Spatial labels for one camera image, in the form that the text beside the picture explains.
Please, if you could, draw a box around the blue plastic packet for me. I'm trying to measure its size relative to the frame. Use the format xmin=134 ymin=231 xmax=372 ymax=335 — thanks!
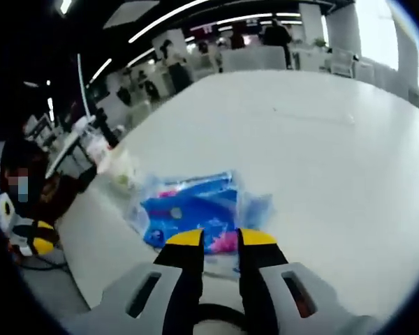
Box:
xmin=126 ymin=170 xmax=277 ymax=277

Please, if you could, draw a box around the white partition panel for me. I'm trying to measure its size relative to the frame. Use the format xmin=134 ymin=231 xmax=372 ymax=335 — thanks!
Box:
xmin=221 ymin=46 xmax=288 ymax=73

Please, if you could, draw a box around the white office chair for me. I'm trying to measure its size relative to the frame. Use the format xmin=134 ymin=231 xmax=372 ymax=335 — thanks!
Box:
xmin=329 ymin=47 xmax=358 ymax=78

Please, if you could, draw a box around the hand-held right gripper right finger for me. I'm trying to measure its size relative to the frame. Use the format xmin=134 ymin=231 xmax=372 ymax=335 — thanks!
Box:
xmin=237 ymin=228 xmax=367 ymax=335

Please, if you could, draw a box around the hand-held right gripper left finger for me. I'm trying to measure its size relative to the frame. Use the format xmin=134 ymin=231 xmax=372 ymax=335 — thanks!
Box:
xmin=94 ymin=228 xmax=205 ymax=335

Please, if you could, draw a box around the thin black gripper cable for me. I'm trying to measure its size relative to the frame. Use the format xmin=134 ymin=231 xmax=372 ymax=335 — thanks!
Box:
xmin=16 ymin=250 xmax=71 ymax=272

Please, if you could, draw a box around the green printed paper cup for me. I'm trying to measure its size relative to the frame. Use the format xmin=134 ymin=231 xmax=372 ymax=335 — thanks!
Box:
xmin=98 ymin=145 xmax=138 ymax=193

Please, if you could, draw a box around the white table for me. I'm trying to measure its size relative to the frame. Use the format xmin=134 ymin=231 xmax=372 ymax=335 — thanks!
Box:
xmin=57 ymin=69 xmax=419 ymax=317

